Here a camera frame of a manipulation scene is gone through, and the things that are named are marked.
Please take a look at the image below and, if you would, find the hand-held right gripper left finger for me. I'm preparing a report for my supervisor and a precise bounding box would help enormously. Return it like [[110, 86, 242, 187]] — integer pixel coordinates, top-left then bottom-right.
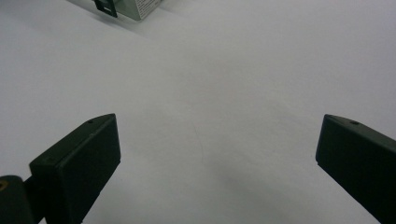
[[29, 113, 121, 224]]

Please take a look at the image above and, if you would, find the clear plastic compartment storage box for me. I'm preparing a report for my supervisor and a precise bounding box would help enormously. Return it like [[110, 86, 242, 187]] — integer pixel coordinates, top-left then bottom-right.
[[92, 0, 164, 21]]

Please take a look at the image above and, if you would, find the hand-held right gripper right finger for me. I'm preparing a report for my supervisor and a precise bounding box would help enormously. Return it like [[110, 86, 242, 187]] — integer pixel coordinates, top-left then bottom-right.
[[315, 114, 396, 224]]

